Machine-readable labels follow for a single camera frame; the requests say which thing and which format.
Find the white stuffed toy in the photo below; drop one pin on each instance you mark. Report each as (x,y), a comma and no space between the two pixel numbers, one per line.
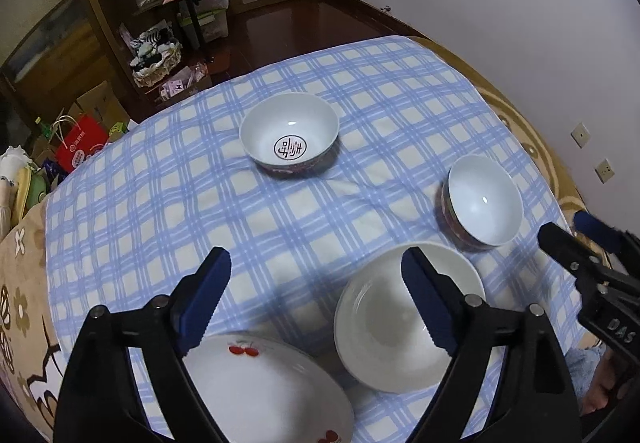
(10,183)

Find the white storage box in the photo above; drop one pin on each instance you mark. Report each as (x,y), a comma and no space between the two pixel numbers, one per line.
(215,18)

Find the blue checked cloth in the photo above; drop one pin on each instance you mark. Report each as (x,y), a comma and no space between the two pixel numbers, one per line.
(200,203)

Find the person's right hand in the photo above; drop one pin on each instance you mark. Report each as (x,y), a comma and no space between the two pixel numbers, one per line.
(602,388)

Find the small red patterned bowl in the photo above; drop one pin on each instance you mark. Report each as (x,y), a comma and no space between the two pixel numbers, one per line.
(480,193)

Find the large red patterned bowl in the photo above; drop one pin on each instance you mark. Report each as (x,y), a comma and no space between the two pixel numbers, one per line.
(290,123)

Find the black stand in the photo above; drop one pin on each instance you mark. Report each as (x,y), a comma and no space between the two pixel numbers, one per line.
(195,23)

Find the small green box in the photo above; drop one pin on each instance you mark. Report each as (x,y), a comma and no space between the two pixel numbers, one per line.
(119,131)

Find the cardboard box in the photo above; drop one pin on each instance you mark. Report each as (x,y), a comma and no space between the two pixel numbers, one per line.
(102,103)

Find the plain white bowl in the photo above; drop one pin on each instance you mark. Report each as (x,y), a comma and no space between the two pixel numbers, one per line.
(380,323)

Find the green plush toy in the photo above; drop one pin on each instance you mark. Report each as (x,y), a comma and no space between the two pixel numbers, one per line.
(32,190)

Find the wicker basket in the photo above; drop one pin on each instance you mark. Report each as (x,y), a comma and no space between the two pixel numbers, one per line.
(155,68)

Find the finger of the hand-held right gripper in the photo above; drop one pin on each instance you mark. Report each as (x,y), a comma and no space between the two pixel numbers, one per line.
(565,248)
(597,229)

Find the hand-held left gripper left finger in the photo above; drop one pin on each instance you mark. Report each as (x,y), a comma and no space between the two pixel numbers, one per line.
(205,303)

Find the red paper bag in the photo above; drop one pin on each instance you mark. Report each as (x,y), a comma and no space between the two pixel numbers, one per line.
(80,148)

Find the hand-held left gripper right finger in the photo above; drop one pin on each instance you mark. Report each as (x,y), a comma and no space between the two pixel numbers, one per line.
(430,303)

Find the pink packet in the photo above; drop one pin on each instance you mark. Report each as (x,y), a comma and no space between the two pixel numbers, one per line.
(182,83)

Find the white cherry print plate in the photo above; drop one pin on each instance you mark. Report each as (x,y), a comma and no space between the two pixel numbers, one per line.
(260,393)

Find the wall socket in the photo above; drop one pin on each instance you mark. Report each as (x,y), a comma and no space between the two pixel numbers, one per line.
(604,170)
(581,134)

